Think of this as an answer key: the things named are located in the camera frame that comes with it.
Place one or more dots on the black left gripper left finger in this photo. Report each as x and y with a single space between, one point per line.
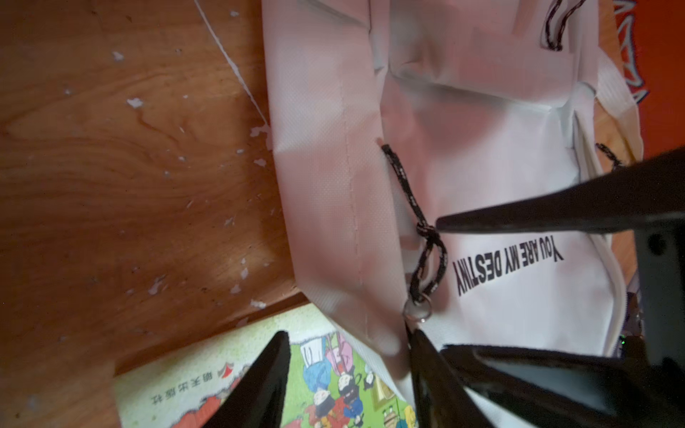
259 398

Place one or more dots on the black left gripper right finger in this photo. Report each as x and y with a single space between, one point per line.
439 395

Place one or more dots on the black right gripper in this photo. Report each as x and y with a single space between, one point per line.
557 389

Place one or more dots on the white student backpack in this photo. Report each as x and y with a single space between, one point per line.
485 103

